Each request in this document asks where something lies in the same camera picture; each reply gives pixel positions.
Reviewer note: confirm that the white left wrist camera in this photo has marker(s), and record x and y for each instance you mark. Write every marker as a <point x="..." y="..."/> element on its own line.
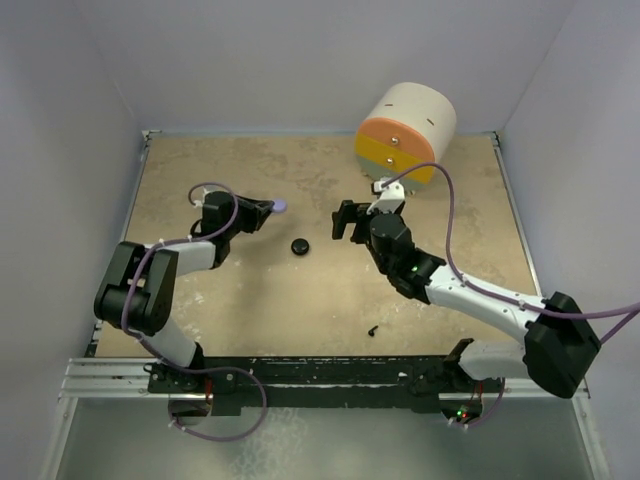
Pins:
<point x="199" y="199"/>

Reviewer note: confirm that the purple earbud charging case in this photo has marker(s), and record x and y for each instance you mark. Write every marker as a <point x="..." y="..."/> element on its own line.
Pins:
<point x="279" y="206"/>

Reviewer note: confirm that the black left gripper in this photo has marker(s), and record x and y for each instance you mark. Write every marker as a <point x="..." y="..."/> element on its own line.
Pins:
<point x="255" y="211"/>

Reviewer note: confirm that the black earbud charging case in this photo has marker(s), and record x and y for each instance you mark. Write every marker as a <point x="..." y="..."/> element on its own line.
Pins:
<point x="300" y="246"/>

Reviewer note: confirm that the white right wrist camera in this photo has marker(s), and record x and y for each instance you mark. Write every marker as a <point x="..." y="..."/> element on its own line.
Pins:
<point x="390" y="197"/>

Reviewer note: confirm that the aluminium frame rail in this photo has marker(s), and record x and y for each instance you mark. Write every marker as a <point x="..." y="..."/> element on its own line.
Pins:
<point x="104" y="377"/>

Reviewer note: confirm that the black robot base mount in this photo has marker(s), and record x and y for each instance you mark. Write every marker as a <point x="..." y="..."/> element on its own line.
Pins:
<point x="419" y="383"/>

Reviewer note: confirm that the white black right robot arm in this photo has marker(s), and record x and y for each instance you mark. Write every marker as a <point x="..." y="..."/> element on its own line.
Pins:
<point x="548" y="344"/>

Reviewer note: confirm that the round three-drawer storage box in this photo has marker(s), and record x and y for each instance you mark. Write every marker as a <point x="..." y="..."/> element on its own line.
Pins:
<point x="411" y="123"/>

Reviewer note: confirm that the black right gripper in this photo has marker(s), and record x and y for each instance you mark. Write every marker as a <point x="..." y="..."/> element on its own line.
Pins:
<point x="349" y="213"/>

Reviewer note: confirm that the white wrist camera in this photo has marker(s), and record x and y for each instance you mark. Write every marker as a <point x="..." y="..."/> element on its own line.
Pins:
<point x="199" y="199"/>
<point x="390" y="197"/>

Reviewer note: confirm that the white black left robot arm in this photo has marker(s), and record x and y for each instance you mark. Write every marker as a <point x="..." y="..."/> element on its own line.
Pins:
<point x="136" y="292"/>

